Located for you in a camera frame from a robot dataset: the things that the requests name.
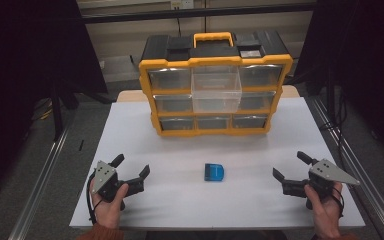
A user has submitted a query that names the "yellow and black organizer cabinet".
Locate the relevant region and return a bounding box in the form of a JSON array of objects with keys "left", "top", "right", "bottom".
[{"left": 138, "top": 30, "right": 294, "bottom": 138}]

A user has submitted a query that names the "yellow floor cable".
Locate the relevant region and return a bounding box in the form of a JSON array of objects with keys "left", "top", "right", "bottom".
[{"left": 38, "top": 99, "right": 54, "bottom": 122}]

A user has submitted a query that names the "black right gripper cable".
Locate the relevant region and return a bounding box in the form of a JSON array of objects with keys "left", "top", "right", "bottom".
[{"left": 329, "top": 186, "right": 346, "bottom": 220}]

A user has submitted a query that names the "black stand post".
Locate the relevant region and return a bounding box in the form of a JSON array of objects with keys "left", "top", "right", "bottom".
[{"left": 49, "top": 84, "right": 65, "bottom": 142}]

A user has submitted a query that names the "person's left hand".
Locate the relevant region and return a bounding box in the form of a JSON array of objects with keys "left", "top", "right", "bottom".
[{"left": 90, "top": 180, "right": 130, "bottom": 230}]

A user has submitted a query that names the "person's right hand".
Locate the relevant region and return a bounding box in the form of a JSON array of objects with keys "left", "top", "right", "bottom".
[{"left": 303, "top": 181, "right": 344, "bottom": 240}]

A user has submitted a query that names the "yellow cabinet carry handle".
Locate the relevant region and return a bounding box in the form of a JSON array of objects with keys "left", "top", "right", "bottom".
[{"left": 193, "top": 31, "right": 235, "bottom": 49}]

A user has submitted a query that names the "black horizontal bar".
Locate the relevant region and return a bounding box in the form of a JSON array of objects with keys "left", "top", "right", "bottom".
[{"left": 79, "top": 2, "right": 317, "bottom": 25}]

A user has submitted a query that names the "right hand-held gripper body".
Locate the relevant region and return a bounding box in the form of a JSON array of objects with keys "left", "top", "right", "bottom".
[{"left": 282, "top": 158, "right": 361, "bottom": 198}]

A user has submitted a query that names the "clear plastic drawer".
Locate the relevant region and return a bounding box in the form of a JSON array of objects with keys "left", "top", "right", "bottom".
[{"left": 190, "top": 65, "right": 243, "bottom": 114}]

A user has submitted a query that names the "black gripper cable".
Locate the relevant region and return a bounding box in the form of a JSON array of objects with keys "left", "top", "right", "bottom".
[
  {"left": 329, "top": 186, "right": 346, "bottom": 220},
  {"left": 85, "top": 172, "right": 104, "bottom": 225}
]

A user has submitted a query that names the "black curtain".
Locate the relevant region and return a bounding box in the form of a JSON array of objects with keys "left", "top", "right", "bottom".
[
  {"left": 294, "top": 0, "right": 384, "bottom": 166},
  {"left": 0, "top": 0, "right": 109, "bottom": 205}
]

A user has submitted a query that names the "metal floor rail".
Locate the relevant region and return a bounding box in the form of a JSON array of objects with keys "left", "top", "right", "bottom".
[
  {"left": 307, "top": 95, "right": 384, "bottom": 240},
  {"left": 7, "top": 128, "right": 72, "bottom": 240}
]

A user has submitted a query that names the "black floor cables bundle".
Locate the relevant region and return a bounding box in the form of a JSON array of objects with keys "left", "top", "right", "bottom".
[{"left": 319, "top": 74, "right": 349, "bottom": 163}]

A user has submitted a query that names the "small blue plastic case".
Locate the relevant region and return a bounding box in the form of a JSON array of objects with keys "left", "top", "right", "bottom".
[{"left": 203, "top": 162, "right": 225, "bottom": 183}]

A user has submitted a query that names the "white wall outlet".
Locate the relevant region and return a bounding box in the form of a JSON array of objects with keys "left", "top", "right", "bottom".
[{"left": 170, "top": 0, "right": 195, "bottom": 11}]

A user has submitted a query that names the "black hanging wall cable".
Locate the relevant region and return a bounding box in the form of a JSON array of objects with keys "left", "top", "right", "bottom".
[{"left": 175, "top": 16, "right": 184, "bottom": 38}]

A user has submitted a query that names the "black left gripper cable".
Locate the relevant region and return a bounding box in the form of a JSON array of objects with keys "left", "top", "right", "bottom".
[{"left": 85, "top": 172, "right": 104, "bottom": 225}]

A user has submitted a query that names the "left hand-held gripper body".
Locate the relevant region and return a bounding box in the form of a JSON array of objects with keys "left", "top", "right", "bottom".
[{"left": 91, "top": 160, "right": 146, "bottom": 203}]

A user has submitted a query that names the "set of closed clear drawers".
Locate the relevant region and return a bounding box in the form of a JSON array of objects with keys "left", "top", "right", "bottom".
[{"left": 147, "top": 64, "right": 284, "bottom": 131}]

